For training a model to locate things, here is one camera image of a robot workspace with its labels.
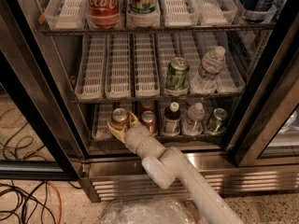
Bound red soda can front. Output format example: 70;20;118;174
141;111;157;135

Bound water bottle middle shelf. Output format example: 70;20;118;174
191;46;226;93

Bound wire shelf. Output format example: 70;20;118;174
89;134;223;143
41;23;275;36
72;91;244;104

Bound small water bottle bottom shelf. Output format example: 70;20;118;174
183;103;205;136

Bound dark juice bottle white cap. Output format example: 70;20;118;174
162;102;180;136

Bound glass fridge door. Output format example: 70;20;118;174
0;0;82;181
231;14;299;167

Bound black and orange floor cables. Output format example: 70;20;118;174
0;107;82;224

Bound green white soda can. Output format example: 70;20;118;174
129;0;157;27

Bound green can bottom shelf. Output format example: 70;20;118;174
206;108;228;134

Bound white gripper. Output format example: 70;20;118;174
107;111;155;155

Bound clear plastic bag bin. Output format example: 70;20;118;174
100;197;208;224

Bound bottom wire shelf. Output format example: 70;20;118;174
89;134;223;143

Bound red soda can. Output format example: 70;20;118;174
141;111;157;135
140;100;155;113

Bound top wire shelf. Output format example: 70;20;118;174
41;23;275;36

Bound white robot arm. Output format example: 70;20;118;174
107;108;243;224

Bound middle wire shelf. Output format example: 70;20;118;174
72;91;244;104

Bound green can middle shelf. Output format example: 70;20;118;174
165;57;190;96

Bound red Coca-Cola can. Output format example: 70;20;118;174
87;0;120;28

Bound right glass fridge door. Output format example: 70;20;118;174
231;14;299;167

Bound left glass fridge door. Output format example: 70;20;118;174
0;0;82;181

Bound orange soda can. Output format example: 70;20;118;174
111;108;129;130

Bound red soda can rear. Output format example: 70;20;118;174
140;100;155;113

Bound green can shelf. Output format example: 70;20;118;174
165;57;190;96
206;108;228;134

